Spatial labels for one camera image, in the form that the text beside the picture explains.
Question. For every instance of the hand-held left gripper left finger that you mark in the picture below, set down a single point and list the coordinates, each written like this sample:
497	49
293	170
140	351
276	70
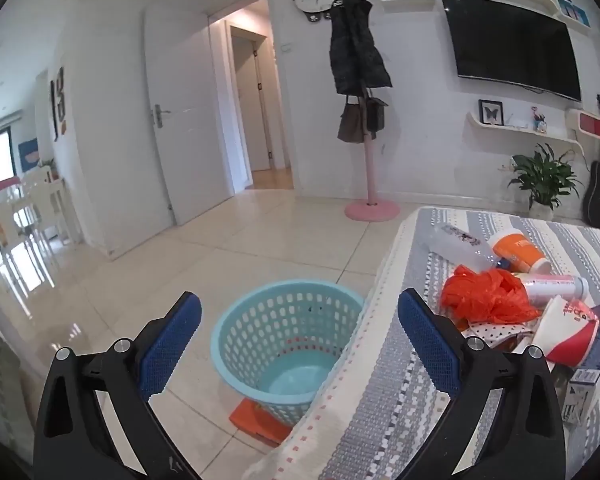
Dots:
172	345

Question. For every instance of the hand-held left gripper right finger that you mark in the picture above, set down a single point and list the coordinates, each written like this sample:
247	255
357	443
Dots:
430	345

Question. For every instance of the light blue plastic basket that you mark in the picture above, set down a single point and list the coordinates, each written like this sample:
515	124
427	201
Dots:
240	320

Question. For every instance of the orange paper cup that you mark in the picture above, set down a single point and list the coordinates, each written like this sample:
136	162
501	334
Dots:
517	252

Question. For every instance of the orange plastic bag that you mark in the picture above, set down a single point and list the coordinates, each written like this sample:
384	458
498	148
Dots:
480	300

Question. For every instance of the polka dot wrapper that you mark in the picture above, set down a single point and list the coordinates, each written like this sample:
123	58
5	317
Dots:
500	332

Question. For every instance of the grey striped tablecloth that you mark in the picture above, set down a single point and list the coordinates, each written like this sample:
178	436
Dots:
380	410

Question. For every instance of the clear plastic bottle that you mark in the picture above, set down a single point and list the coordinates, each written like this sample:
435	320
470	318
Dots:
455	242

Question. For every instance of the orange flat plastic piece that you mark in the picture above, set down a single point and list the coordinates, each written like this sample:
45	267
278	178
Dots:
250	420

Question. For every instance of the red and white paper cup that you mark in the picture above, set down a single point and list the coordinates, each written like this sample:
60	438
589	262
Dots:
565	335

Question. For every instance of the white bottle pink label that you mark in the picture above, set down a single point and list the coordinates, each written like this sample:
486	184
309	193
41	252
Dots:
555	287

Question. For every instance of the blue and white carton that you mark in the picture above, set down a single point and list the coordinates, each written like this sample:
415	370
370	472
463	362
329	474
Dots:
582	390

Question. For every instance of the pink coat rack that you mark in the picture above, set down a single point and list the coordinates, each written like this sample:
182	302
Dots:
370	170

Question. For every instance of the white dining chair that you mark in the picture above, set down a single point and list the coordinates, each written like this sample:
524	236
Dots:
45	210

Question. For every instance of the potted green plant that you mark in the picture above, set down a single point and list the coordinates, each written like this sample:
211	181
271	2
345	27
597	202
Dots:
545	175

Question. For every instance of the dark handbag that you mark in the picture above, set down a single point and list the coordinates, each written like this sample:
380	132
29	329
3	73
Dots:
376	117

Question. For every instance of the white door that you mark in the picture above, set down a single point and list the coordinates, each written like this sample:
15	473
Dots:
190	110

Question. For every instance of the brown bag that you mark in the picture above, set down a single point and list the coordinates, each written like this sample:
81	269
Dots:
350	122

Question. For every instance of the framed butterfly picture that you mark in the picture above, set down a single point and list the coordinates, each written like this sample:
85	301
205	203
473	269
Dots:
491	112

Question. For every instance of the small colourful figurine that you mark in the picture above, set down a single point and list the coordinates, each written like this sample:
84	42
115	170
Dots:
539	121

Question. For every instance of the red and white box shelf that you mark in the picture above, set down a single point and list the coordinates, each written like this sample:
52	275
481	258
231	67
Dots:
592	125

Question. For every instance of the black coat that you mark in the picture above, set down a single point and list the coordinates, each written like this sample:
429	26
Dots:
355	50

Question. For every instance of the small blue box shelf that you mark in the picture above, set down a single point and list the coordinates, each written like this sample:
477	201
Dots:
574	11

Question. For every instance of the curved white wall shelf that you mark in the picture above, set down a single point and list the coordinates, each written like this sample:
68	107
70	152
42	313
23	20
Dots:
525	134

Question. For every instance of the black wall decoration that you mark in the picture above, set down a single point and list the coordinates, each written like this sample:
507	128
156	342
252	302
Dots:
58	105

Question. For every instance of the wall-mounted television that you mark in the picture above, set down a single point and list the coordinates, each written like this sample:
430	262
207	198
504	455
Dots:
510	40

